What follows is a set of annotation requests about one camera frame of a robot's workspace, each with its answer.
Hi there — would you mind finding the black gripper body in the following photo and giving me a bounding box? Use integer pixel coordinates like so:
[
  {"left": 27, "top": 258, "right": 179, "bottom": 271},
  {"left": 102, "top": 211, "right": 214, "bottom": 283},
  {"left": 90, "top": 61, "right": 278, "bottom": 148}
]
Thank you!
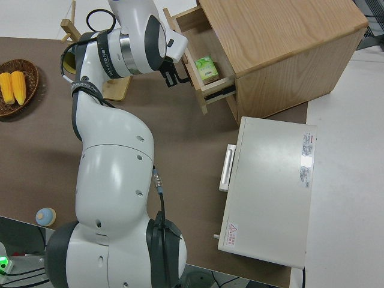
[{"left": 160, "top": 56, "right": 178, "bottom": 76}]

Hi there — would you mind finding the light wooden drawer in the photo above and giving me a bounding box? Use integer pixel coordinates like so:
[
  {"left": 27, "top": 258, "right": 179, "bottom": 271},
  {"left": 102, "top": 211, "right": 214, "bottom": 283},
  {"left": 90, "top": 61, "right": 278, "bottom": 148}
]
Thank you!
[{"left": 163, "top": 5, "right": 238, "bottom": 115}]

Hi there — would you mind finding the green tea packet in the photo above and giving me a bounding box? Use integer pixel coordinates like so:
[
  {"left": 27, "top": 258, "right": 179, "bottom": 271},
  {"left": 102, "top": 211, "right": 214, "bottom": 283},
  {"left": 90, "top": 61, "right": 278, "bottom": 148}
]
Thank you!
[{"left": 194, "top": 55, "right": 220, "bottom": 86}]

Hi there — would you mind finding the wooden mug rack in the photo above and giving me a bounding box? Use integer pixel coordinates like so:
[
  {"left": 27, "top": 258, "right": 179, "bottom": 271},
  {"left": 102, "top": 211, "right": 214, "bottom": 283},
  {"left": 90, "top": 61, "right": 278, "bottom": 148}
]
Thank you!
[{"left": 61, "top": 0, "right": 133, "bottom": 101}]

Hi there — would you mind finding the brown table mat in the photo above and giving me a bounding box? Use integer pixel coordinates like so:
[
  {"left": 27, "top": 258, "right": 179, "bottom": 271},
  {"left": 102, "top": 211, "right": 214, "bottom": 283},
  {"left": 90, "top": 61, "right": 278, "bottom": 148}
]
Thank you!
[{"left": 0, "top": 36, "right": 310, "bottom": 288}]

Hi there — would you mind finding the dark blue mug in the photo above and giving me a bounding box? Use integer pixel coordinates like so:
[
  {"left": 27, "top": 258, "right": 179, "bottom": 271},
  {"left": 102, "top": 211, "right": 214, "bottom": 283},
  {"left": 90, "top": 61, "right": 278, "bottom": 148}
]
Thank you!
[{"left": 61, "top": 44, "right": 77, "bottom": 74}]

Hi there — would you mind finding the light wooden cabinet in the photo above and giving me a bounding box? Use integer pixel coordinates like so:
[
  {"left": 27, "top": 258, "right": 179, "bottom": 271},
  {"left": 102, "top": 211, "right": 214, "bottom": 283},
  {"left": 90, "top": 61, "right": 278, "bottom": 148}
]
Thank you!
[{"left": 196, "top": 0, "right": 369, "bottom": 121}]

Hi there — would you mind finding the brown wicker basket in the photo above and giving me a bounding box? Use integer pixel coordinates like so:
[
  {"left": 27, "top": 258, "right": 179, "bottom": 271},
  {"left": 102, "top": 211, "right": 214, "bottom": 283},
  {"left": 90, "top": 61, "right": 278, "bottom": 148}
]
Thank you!
[{"left": 0, "top": 59, "right": 40, "bottom": 118}]

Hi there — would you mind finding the white oven appliance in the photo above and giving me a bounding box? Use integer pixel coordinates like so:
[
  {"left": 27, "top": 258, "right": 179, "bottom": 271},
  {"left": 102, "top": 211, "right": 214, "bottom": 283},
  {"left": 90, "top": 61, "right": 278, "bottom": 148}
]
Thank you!
[{"left": 217, "top": 116, "right": 318, "bottom": 269}]

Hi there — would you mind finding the yellow corn cob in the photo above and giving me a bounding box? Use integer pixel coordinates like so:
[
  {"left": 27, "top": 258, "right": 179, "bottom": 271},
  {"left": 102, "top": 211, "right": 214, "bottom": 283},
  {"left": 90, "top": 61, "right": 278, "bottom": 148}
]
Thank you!
[
  {"left": 11, "top": 71, "right": 26, "bottom": 106},
  {"left": 0, "top": 72, "right": 15, "bottom": 105}
]

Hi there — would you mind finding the blue dome wooden knob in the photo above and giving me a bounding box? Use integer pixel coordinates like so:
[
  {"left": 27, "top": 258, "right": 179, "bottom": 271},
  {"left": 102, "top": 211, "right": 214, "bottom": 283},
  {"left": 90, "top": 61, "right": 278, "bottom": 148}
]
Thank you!
[{"left": 35, "top": 208, "right": 57, "bottom": 228}]

